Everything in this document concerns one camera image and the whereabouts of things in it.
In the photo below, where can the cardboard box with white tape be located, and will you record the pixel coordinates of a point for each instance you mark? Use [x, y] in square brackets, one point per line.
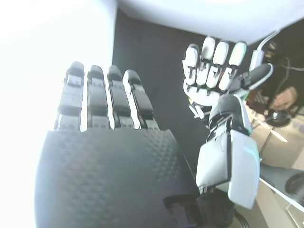
[275, 152]

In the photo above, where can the grey USB adapter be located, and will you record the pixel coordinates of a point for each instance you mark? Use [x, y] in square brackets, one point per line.
[257, 58]

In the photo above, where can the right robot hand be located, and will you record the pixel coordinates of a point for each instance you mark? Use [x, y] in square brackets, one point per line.
[107, 171]

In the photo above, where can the black rounded device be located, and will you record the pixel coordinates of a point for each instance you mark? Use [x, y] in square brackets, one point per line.
[279, 118]

